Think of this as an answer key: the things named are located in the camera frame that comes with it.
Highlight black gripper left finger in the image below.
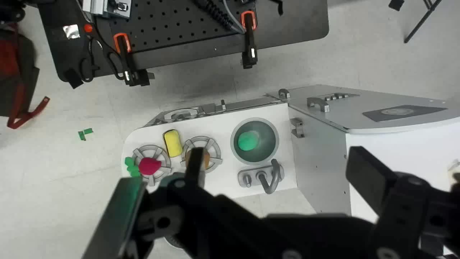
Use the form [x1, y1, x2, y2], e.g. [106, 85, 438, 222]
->
[83, 178, 146, 259]

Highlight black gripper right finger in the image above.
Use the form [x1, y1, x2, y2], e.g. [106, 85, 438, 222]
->
[346, 147, 396, 223]

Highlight green plush toy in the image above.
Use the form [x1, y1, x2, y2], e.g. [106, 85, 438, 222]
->
[238, 131, 261, 151]

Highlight white toy cabinet unit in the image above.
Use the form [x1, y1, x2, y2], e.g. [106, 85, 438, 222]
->
[275, 85, 460, 222]

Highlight green toy piece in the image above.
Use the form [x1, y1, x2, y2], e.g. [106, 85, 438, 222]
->
[124, 157, 142, 177]

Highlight pink toy strawberry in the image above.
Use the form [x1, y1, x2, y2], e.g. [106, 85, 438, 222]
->
[139, 157, 162, 175]

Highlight grey toy faucet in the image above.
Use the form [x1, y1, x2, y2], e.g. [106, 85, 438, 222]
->
[238, 158, 285, 194]

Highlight round grey sink bowl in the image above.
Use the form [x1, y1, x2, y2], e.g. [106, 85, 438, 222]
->
[232, 119, 280, 164]

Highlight yellow toy block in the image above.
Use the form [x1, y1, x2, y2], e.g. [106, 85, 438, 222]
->
[163, 129, 183, 158]

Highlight white toy kitchen counter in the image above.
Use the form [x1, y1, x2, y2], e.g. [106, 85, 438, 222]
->
[121, 98, 297, 197]

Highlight orange toy item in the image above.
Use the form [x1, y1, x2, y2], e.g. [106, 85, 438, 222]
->
[203, 151, 212, 170]

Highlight grey left stove burner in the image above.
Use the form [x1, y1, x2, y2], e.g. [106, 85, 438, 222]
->
[133, 144, 173, 186]

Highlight green tape marker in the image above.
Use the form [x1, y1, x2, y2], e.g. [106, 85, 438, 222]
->
[78, 128, 94, 141]

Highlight black stand legs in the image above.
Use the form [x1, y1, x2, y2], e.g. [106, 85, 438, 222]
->
[389, 0, 443, 43]

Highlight orange black left clamp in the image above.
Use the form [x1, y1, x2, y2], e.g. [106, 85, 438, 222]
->
[114, 32, 152, 86]

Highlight orange black clamp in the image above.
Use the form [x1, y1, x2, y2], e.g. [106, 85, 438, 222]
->
[114, 32, 152, 86]
[241, 10, 258, 69]

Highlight red black bag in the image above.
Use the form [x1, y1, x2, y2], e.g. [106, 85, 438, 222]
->
[0, 23, 51, 129]

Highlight black perforated board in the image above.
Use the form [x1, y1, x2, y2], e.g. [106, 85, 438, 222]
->
[37, 0, 330, 82]

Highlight orange black right clamp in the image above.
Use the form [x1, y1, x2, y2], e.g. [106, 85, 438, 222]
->
[241, 10, 258, 69]

